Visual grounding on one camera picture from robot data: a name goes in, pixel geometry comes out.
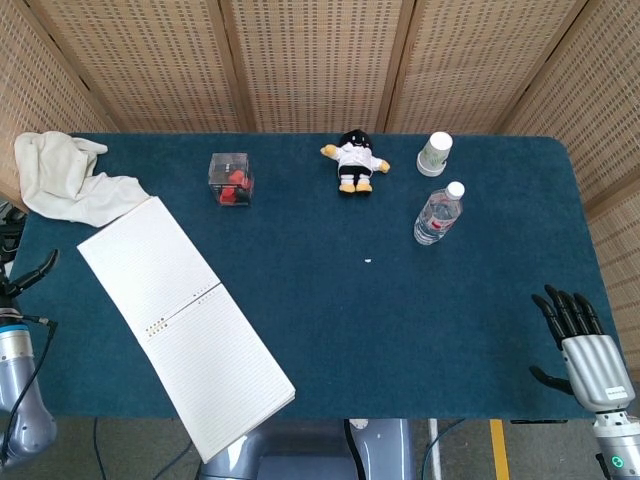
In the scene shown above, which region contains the thick black torso cable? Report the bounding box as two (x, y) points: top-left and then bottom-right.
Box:
(341, 418), (372, 480)

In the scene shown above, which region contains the white crumpled towel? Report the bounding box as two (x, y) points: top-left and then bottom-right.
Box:
(13, 130), (151, 229)

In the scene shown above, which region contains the white paper cup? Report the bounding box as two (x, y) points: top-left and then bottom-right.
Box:
(416, 131), (454, 178)

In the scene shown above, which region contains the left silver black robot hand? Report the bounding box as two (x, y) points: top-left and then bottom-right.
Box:
(0, 248), (60, 314)

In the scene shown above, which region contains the black white plush doll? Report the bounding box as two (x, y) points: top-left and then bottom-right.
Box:
(320, 128), (392, 196)

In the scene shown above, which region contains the clear plastic water bottle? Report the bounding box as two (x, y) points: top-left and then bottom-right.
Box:
(413, 181), (467, 247)

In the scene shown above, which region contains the grey blue robot torso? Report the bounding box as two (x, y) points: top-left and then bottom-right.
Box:
(199, 418), (416, 480)

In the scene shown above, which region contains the clear box with red pieces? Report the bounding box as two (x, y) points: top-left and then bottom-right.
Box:
(207, 152), (256, 207)

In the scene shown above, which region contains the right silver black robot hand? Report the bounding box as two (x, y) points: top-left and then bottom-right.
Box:
(528, 284), (637, 414)

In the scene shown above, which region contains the dark thin floor cable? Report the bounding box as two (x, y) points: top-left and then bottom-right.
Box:
(91, 418), (110, 480)

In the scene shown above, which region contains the woven wooden screen panel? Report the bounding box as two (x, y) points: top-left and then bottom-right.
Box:
(0, 0), (119, 206)
(24, 0), (251, 134)
(499, 0), (640, 214)
(384, 0), (601, 136)
(584, 182), (640, 351)
(219, 0), (416, 134)

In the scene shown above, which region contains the black equipment beside table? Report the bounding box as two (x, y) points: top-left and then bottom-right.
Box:
(0, 199), (29, 281)

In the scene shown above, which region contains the white table leg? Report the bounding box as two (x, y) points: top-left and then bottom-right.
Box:
(427, 418), (444, 480)

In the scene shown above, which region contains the beige notepad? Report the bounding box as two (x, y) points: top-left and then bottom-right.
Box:
(76, 195), (297, 464)

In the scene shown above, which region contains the teal floor cable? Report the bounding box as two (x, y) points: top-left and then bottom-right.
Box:
(419, 418), (467, 480)

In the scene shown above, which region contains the blue felt table cover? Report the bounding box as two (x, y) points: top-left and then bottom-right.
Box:
(0, 132), (607, 421)

